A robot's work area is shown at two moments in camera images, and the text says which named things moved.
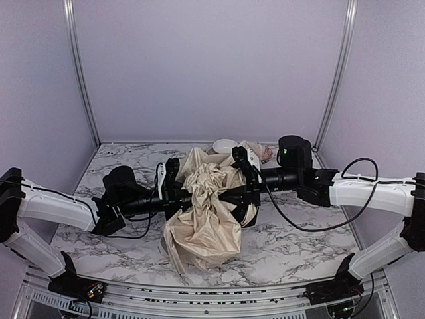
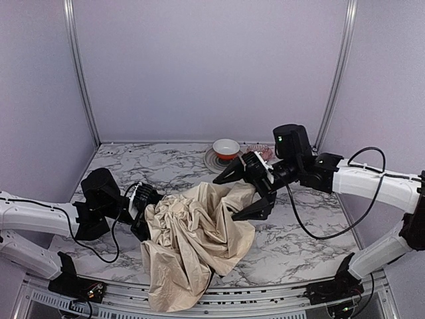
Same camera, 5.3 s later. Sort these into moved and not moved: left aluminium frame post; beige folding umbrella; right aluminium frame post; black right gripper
Moved: beige folding umbrella; black right gripper
Not moved: right aluminium frame post; left aluminium frame post
